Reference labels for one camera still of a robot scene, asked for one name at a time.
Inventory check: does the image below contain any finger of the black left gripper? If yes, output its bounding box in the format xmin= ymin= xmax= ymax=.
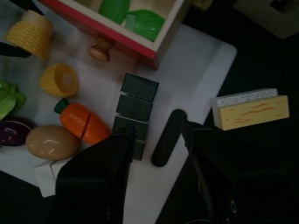
xmin=9 ymin=0 xmax=45 ymax=16
xmin=0 ymin=41 xmax=34 ymax=59

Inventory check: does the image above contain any tan toy egg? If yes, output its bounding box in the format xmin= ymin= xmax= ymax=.
xmin=25 ymin=124 xmax=81 ymax=161

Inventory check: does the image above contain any yellow toy lemon half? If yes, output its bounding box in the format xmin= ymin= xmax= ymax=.
xmin=39 ymin=62 xmax=81 ymax=98

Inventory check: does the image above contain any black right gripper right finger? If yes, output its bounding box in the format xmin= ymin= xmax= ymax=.
xmin=182 ymin=119 xmax=292 ymax=224

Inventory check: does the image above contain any yellow block with white layer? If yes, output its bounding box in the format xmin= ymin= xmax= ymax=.
xmin=211 ymin=87 xmax=292 ymax=131

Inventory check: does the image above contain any white cutting board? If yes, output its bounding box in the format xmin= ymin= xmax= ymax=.
xmin=0 ymin=0 xmax=239 ymax=224

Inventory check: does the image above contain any green toy lettuce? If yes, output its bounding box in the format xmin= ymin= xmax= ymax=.
xmin=0 ymin=80 xmax=27 ymax=121

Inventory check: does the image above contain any pale wooden box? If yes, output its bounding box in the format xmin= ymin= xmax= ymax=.
xmin=233 ymin=0 xmax=299 ymax=40

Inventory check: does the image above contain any dark green square block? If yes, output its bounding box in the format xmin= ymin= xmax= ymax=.
xmin=111 ymin=115 xmax=150 ymax=162
xmin=117 ymin=94 xmax=155 ymax=123
xmin=119 ymin=73 xmax=161 ymax=102

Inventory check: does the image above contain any red wooden drawer with knob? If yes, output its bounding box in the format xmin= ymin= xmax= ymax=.
xmin=38 ymin=0 xmax=193 ymax=70

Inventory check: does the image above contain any yellow ribbed toy corn piece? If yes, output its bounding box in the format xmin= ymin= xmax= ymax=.
xmin=5 ymin=10 xmax=55 ymax=60

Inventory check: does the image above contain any green toy leaf piece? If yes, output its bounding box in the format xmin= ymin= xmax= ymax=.
xmin=123 ymin=9 xmax=167 ymax=42
xmin=98 ymin=0 xmax=133 ymax=25

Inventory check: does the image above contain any black oblong stick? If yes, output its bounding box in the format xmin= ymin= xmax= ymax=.
xmin=150 ymin=108 xmax=189 ymax=168

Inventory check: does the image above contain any orange toy carrot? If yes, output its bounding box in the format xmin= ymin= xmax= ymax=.
xmin=53 ymin=97 xmax=113 ymax=146

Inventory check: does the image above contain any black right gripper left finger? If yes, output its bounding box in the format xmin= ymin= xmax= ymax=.
xmin=47 ymin=125 xmax=138 ymax=224

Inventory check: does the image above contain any purple toy eggplant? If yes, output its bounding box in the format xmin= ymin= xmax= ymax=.
xmin=0 ymin=117 xmax=38 ymax=147

